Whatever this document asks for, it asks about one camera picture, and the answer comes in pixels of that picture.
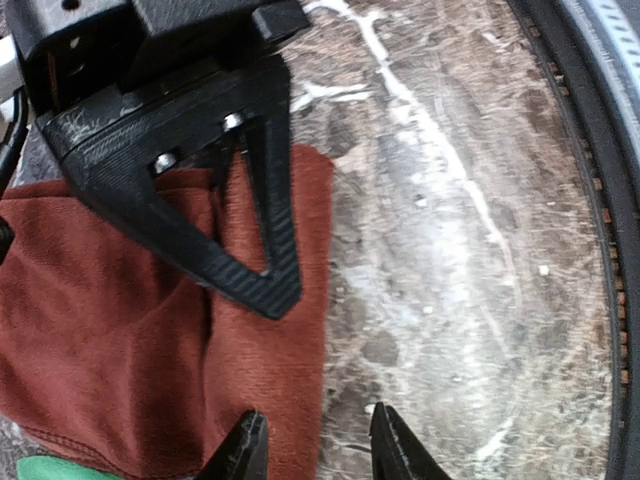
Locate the green microfibre towel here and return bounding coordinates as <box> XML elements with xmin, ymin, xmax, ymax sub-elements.
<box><xmin>17</xmin><ymin>455</ymin><xmax>122</xmax><ymax>480</ymax></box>

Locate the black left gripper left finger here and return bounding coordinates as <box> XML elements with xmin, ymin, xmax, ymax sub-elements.
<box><xmin>197</xmin><ymin>410</ymin><xmax>269</xmax><ymax>480</ymax></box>

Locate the brown towel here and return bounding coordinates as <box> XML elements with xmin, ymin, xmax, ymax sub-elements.
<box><xmin>1</xmin><ymin>145</ymin><xmax>334</xmax><ymax>479</ymax></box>

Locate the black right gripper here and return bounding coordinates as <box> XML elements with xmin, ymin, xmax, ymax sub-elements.
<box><xmin>5</xmin><ymin>0</ymin><xmax>310</xmax><ymax>115</ymax></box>

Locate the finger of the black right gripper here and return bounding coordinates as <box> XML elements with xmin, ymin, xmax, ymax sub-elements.
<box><xmin>36</xmin><ymin>54</ymin><xmax>302</xmax><ymax>320</ymax></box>

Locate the white slotted cable duct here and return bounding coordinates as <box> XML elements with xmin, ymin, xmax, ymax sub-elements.
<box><xmin>560</xmin><ymin>0</ymin><xmax>639</xmax><ymax>136</ymax></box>

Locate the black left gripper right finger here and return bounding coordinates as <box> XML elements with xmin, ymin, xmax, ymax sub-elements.
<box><xmin>369</xmin><ymin>402</ymin><xmax>451</xmax><ymax>480</ymax></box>

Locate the black front table rail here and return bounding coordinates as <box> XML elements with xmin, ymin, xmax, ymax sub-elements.
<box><xmin>509</xmin><ymin>1</ymin><xmax>639</xmax><ymax>479</ymax></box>

